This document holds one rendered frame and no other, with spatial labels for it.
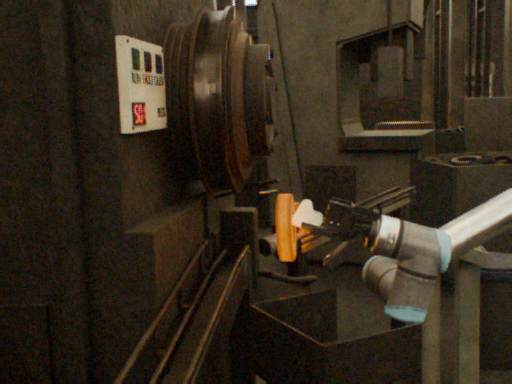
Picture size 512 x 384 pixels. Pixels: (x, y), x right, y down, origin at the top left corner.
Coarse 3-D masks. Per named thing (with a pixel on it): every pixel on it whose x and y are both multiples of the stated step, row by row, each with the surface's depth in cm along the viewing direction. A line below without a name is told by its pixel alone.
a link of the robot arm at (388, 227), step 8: (384, 216) 146; (384, 224) 144; (392, 224) 144; (376, 232) 144; (384, 232) 143; (392, 232) 143; (376, 240) 144; (384, 240) 143; (392, 240) 143; (376, 248) 144; (384, 248) 144; (392, 248) 143
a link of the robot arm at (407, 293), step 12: (384, 276) 153; (396, 276) 146; (408, 276) 144; (420, 276) 143; (432, 276) 144; (384, 288) 150; (396, 288) 146; (408, 288) 144; (420, 288) 143; (432, 288) 145; (384, 300) 152; (396, 300) 145; (408, 300) 144; (420, 300) 144; (396, 312) 145; (408, 312) 144; (420, 312) 144
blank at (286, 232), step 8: (280, 200) 145; (288, 200) 145; (280, 208) 143; (288, 208) 143; (280, 216) 143; (288, 216) 142; (280, 224) 142; (288, 224) 142; (280, 232) 142; (288, 232) 142; (280, 240) 142; (288, 240) 142; (280, 248) 143; (288, 248) 143; (280, 256) 145; (288, 256) 145
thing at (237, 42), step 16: (240, 32) 160; (240, 48) 154; (240, 64) 151; (224, 80) 147; (240, 80) 150; (224, 96) 147; (240, 96) 150; (240, 112) 151; (240, 128) 152; (240, 144) 154; (240, 160) 158; (256, 160) 173; (240, 176) 162
